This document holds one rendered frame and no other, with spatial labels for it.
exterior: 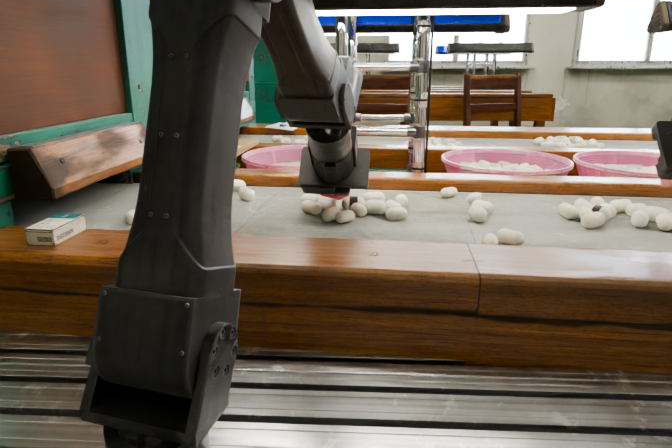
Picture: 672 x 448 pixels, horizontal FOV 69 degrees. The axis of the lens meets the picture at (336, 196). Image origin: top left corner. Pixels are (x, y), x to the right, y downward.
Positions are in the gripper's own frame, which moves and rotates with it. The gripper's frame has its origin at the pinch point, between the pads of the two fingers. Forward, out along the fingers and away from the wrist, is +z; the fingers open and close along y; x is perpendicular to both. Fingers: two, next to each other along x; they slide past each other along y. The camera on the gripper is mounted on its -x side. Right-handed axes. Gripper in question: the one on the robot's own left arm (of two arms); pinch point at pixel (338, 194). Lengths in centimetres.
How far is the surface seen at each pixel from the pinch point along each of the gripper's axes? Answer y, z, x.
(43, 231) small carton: 30.7, -22.5, 17.3
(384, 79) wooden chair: -4, 175, -172
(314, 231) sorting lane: 2.1, -8.3, 10.2
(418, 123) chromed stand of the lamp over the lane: -13.3, 5.8, -18.3
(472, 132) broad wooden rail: -34, 58, -53
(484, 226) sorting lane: -21.8, -4.8, 7.0
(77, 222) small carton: 29.5, -19.0, 14.6
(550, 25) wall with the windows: -181, 341, -389
